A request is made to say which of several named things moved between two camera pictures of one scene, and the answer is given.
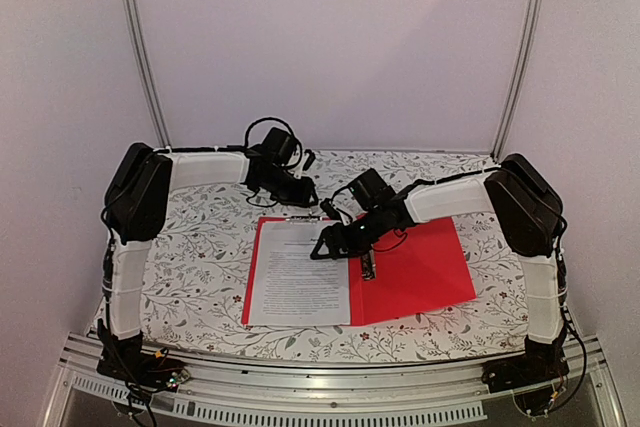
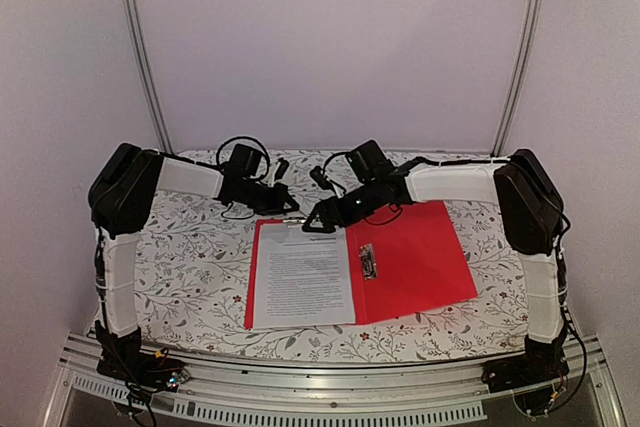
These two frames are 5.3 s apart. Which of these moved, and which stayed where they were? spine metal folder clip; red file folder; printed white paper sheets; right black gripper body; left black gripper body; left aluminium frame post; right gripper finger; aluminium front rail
Moved: right gripper finger; left black gripper body; right black gripper body
Stayed: spine metal folder clip; printed white paper sheets; red file folder; aluminium front rail; left aluminium frame post
